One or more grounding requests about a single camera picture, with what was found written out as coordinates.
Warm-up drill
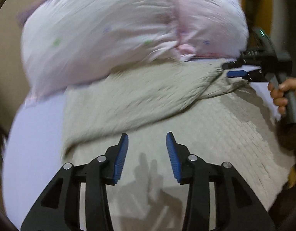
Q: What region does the beige cable-knit sweater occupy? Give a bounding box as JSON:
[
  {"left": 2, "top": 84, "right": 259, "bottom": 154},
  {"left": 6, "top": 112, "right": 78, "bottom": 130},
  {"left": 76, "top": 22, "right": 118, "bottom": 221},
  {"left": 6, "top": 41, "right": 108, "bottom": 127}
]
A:
[{"left": 61, "top": 59, "right": 295, "bottom": 230}]

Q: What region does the person's right hand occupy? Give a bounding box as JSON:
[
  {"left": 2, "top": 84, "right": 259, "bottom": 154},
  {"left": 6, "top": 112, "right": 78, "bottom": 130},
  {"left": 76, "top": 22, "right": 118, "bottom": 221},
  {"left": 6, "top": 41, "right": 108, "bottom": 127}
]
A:
[{"left": 268, "top": 77, "right": 296, "bottom": 115}]

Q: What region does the wooden bed headboard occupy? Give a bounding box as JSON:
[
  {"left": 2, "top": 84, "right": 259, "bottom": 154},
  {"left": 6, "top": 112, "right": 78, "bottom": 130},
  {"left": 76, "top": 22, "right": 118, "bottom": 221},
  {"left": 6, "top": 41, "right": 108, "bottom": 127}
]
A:
[{"left": 239, "top": 0, "right": 296, "bottom": 57}]

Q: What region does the pink floral pillow right side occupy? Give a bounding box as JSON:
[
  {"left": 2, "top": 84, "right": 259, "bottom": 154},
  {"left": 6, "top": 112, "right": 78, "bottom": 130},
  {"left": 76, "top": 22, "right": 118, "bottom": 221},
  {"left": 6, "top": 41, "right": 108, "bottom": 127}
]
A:
[{"left": 174, "top": 0, "right": 249, "bottom": 60}]

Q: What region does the pink floral pillow with tree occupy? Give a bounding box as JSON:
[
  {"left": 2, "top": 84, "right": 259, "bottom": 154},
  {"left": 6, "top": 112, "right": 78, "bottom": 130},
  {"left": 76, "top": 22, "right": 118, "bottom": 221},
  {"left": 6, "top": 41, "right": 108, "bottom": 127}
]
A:
[{"left": 21, "top": 0, "right": 178, "bottom": 102}]

